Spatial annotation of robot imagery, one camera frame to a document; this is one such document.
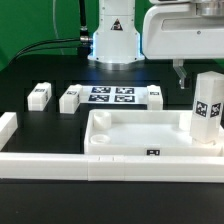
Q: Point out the fiducial marker sheet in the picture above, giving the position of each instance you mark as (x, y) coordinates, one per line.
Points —
(113, 95)

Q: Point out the white desk top tray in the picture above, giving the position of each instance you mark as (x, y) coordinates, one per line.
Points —
(145, 133)

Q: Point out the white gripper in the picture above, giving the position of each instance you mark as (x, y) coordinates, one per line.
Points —
(184, 31)

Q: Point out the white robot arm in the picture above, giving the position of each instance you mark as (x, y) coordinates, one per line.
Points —
(116, 42)

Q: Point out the white U-shaped fence wall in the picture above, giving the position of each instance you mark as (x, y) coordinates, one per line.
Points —
(103, 167)

